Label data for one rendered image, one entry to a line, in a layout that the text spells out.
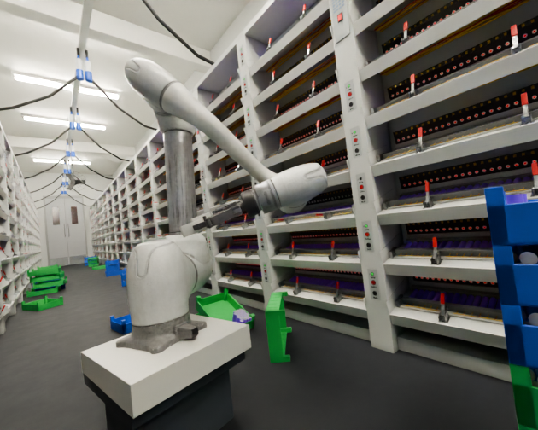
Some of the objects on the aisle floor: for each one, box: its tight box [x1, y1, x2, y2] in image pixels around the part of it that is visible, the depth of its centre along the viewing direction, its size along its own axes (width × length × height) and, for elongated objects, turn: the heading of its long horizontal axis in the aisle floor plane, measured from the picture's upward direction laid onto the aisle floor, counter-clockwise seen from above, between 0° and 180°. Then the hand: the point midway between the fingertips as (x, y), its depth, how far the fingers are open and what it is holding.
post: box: [192, 87, 237, 295], centre depth 223 cm, size 20×9×176 cm
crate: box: [196, 288, 255, 329], centre depth 146 cm, size 30×20×8 cm
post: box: [329, 0, 410, 353], centre depth 115 cm, size 20×9×176 cm
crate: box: [265, 291, 292, 363], centre depth 119 cm, size 8×30×20 cm
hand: (190, 226), depth 76 cm, fingers open, 13 cm apart
